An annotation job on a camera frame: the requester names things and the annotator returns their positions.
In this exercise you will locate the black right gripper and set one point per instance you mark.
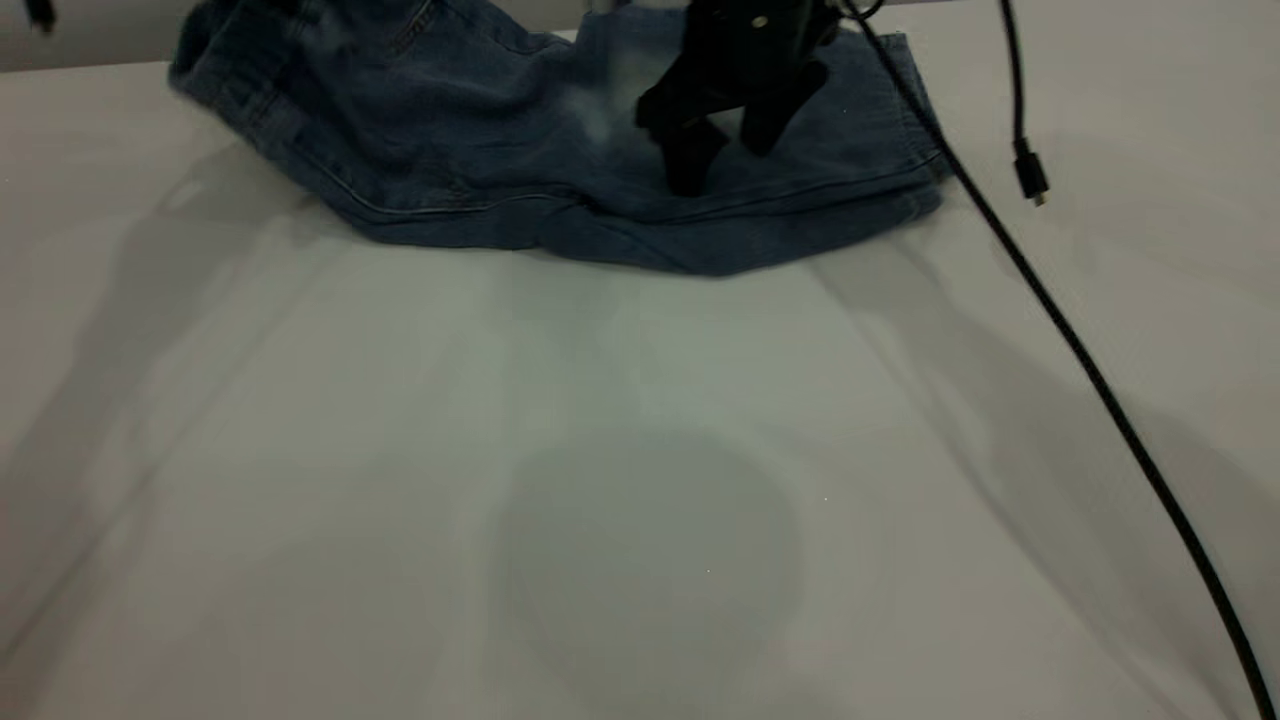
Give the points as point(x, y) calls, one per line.
point(750, 45)

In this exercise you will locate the blue denim shorts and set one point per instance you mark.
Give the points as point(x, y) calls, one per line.
point(450, 130)

